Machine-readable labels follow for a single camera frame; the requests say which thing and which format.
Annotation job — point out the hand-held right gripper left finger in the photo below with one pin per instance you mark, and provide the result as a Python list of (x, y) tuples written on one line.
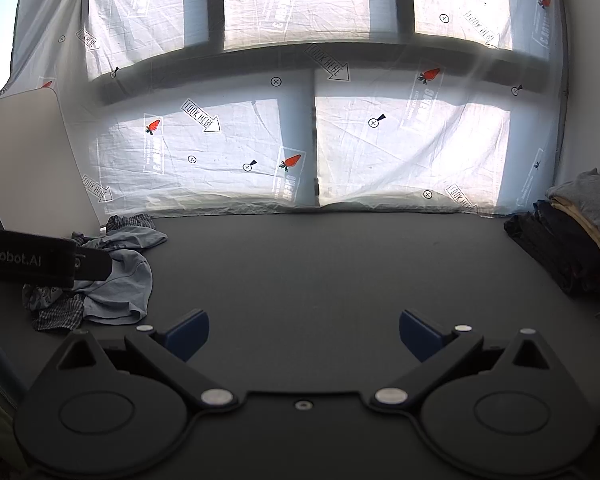
[(189, 334)]

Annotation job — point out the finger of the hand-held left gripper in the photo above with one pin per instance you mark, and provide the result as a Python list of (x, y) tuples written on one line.
[(95, 265)]

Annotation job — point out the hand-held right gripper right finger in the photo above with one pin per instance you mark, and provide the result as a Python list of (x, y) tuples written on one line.
[(419, 334)]

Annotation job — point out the light blue t-shirt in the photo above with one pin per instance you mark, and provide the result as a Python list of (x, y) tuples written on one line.
[(125, 280)]

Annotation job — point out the blue plaid shirt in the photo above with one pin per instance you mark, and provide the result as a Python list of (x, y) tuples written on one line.
[(55, 316)]

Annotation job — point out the white board panel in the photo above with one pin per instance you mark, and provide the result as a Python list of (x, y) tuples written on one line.
[(25, 160)]

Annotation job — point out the black folded garment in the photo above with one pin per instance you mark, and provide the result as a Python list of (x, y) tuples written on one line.
[(540, 250)]

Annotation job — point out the dark blue folded garment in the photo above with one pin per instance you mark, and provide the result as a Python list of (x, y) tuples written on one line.
[(562, 232)]

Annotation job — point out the white printed curtain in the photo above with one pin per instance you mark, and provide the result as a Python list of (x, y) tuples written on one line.
[(370, 150)]

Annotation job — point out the beige folded garment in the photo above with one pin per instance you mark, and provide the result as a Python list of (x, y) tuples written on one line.
[(587, 232)]

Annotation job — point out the grey folded garment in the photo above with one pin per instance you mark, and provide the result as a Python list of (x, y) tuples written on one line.
[(592, 200)]

